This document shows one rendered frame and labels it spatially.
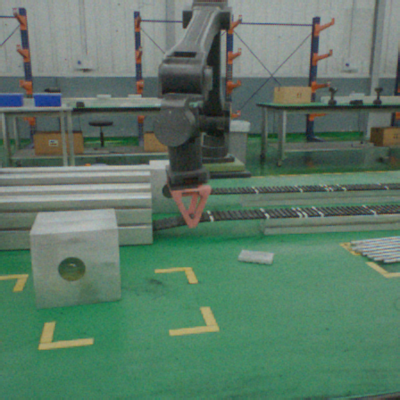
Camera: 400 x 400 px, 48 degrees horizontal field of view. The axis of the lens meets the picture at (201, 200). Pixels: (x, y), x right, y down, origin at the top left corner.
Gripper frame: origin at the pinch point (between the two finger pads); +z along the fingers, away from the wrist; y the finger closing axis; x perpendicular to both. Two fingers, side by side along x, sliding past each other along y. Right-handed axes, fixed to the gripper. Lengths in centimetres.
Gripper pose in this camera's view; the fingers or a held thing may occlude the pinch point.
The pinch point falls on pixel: (190, 218)
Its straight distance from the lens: 80.4
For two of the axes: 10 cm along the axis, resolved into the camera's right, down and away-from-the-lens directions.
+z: 0.7, 9.6, 2.6
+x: 9.8, -1.1, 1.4
